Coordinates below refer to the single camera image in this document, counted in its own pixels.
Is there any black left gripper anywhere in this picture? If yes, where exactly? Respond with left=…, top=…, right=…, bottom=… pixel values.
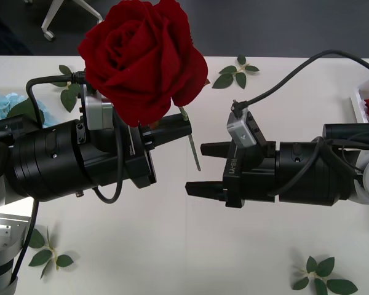
left=90, top=119, right=193, bottom=189

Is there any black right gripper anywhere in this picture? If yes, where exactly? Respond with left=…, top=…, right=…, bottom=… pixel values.
left=185, top=141, right=277, bottom=209

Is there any loose green leaf twig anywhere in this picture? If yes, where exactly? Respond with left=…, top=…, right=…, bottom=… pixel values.
left=211, top=54, right=261, bottom=90
left=50, top=64, right=96, bottom=114
left=28, top=226, right=74, bottom=280
left=292, top=254, right=359, bottom=295

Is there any shallow white box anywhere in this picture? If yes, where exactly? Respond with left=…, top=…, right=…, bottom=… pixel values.
left=349, top=76, right=369, bottom=124

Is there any white chair base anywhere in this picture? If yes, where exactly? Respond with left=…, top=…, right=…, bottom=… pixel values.
left=41, top=0, right=104, bottom=42

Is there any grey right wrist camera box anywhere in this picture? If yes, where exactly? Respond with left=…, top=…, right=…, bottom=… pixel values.
left=226, top=107, right=260, bottom=149

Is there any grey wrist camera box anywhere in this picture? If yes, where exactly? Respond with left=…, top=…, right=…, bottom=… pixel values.
left=226, top=107, right=260, bottom=149
left=79, top=91, right=115, bottom=132

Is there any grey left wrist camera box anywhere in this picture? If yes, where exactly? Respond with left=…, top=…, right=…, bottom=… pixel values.
left=79, top=91, right=115, bottom=132

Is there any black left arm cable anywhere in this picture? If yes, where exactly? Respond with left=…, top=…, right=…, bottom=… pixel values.
left=25, top=71, right=124, bottom=204

